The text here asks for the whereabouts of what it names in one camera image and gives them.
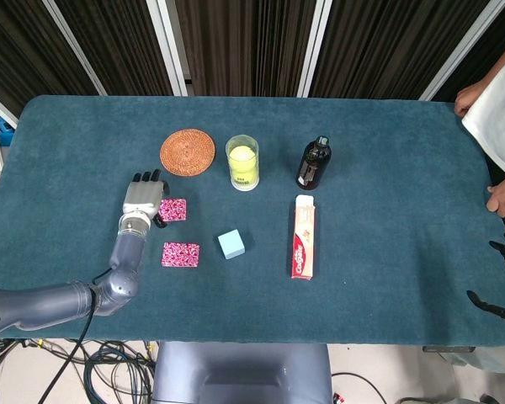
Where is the dark pleated curtain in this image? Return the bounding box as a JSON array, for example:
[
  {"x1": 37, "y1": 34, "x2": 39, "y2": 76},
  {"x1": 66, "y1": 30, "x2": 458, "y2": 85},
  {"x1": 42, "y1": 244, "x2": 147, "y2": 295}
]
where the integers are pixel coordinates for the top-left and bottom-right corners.
[{"x1": 0, "y1": 0, "x2": 505, "y2": 119}]

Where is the light blue foam cube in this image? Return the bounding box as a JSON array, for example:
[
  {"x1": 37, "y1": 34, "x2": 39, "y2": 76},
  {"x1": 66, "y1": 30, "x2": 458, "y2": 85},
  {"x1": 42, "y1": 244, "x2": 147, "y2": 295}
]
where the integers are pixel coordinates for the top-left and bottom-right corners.
[{"x1": 217, "y1": 228, "x2": 247, "y2": 260}]

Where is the teal velvet table cloth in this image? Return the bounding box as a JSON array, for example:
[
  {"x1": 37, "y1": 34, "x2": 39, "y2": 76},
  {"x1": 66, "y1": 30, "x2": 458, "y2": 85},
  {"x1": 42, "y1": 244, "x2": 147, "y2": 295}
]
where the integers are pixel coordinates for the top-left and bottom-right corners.
[{"x1": 0, "y1": 94, "x2": 505, "y2": 348}]

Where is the clear plastic cup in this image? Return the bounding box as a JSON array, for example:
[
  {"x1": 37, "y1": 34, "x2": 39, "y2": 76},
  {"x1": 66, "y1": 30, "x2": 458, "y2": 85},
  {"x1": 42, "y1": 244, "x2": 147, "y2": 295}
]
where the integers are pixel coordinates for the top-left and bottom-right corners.
[{"x1": 225, "y1": 135, "x2": 260, "y2": 193}]

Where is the blue plastic object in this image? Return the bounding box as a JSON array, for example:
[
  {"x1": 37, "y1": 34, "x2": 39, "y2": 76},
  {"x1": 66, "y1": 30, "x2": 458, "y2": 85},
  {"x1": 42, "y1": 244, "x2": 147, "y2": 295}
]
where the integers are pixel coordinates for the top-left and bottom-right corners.
[{"x1": 0, "y1": 115, "x2": 16, "y2": 146}]

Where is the round woven rattan coaster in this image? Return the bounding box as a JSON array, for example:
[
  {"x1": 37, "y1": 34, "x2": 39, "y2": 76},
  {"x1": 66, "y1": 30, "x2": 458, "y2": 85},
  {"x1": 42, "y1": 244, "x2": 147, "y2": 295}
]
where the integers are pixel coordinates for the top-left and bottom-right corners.
[{"x1": 160, "y1": 129, "x2": 216, "y2": 175}]

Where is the thin black floor cable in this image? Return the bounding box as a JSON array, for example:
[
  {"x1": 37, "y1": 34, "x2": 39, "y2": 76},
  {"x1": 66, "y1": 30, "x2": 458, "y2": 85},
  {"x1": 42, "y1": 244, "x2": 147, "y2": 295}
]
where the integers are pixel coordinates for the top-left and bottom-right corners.
[{"x1": 331, "y1": 371, "x2": 405, "y2": 404}]

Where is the red white toothpaste box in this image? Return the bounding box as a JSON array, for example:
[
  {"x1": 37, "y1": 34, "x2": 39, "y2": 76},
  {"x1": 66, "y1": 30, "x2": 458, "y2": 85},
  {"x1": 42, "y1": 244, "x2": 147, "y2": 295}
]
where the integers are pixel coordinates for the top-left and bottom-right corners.
[{"x1": 289, "y1": 194, "x2": 319, "y2": 280}]

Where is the pink patterned rectangular block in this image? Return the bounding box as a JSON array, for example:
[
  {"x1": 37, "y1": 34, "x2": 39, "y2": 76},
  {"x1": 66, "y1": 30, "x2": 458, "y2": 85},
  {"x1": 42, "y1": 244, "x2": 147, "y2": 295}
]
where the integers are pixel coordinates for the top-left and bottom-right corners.
[
  {"x1": 160, "y1": 242, "x2": 201, "y2": 268},
  {"x1": 158, "y1": 197, "x2": 189, "y2": 223}
]

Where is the person's hand at shirt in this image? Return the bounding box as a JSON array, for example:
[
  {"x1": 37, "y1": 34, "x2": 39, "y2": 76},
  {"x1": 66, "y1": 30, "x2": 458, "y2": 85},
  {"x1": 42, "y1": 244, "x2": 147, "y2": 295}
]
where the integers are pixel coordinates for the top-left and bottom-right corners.
[{"x1": 454, "y1": 82, "x2": 485, "y2": 117}]

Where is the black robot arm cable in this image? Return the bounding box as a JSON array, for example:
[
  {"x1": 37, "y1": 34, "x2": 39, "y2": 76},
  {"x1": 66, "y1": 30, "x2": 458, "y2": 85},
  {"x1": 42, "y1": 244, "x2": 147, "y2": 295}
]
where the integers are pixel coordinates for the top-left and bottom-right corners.
[{"x1": 35, "y1": 268, "x2": 113, "y2": 404}]

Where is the white frame post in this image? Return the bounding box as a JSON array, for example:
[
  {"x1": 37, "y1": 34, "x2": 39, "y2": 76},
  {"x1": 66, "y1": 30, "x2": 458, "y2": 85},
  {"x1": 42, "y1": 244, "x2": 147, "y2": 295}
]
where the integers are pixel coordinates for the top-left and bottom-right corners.
[
  {"x1": 0, "y1": 86, "x2": 19, "y2": 130},
  {"x1": 146, "y1": 0, "x2": 189, "y2": 97},
  {"x1": 296, "y1": 0, "x2": 333, "y2": 98},
  {"x1": 41, "y1": 0, "x2": 109, "y2": 96},
  {"x1": 419, "y1": 0, "x2": 505, "y2": 101}
]

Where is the black floor cable bundle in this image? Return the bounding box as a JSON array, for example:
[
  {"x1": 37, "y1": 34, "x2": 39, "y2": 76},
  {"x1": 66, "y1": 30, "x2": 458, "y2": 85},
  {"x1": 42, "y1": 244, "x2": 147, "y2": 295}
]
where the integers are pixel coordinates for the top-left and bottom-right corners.
[{"x1": 0, "y1": 338, "x2": 157, "y2": 404}]

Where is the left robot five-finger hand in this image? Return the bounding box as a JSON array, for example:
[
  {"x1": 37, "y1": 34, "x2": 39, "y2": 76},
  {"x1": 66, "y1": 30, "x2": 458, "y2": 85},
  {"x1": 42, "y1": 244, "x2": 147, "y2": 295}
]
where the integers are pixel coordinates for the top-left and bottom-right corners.
[{"x1": 121, "y1": 168, "x2": 169, "y2": 229}]

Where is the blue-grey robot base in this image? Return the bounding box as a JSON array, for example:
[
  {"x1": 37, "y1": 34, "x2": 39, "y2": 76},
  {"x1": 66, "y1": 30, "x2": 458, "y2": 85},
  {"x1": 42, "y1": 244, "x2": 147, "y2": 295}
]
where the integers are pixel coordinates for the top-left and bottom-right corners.
[{"x1": 151, "y1": 341, "x2": 333, "y2": 404}]

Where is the dark brown glass bottle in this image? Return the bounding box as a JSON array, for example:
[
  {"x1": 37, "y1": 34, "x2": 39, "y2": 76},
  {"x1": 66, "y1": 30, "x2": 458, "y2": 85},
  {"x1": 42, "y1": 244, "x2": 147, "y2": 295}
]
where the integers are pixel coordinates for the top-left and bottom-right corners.
[{"x1": 295, "y1": 135, "x2": 333, "y2": 191}]

